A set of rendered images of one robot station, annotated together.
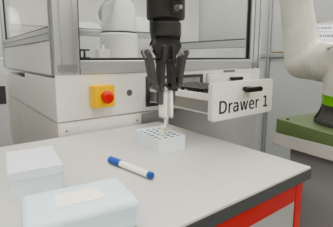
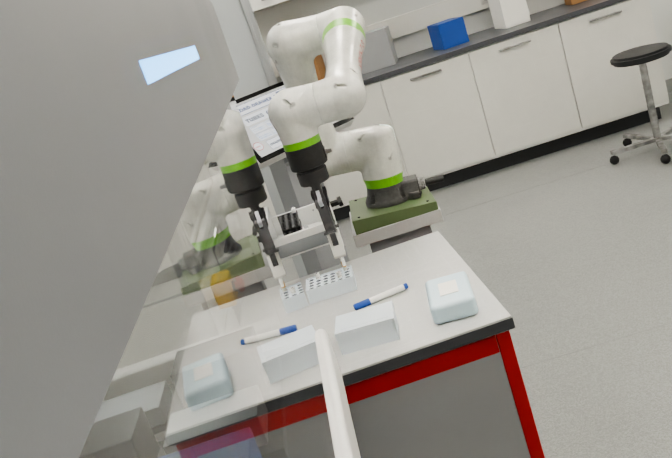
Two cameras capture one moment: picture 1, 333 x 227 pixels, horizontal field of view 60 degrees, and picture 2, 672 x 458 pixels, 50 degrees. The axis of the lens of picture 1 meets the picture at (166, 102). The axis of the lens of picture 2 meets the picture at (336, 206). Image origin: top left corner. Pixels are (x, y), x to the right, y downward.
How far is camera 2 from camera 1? 1.48 m
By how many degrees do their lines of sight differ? 53
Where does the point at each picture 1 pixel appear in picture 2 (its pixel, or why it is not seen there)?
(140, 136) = (319, 291)
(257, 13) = not seen: hidden behind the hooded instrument
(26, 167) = (386, 313)
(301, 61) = (336, 159)
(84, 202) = (457, 284)
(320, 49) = (350, 141)
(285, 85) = not seen: hidden behind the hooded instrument
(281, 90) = not seen: hidden behind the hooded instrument
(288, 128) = (368, 223)
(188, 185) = (428, 274)
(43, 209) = (456, 295)
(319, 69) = (359, 159)
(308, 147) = (393, 230)
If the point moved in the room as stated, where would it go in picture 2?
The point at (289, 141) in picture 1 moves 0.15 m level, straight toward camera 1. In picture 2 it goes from (373, 235) to (404, 240)
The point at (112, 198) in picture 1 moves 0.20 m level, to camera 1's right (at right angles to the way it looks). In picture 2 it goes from (457, 277) to (487, 238)
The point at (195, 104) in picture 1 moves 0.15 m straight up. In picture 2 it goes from (310, 241) to (292, 191)
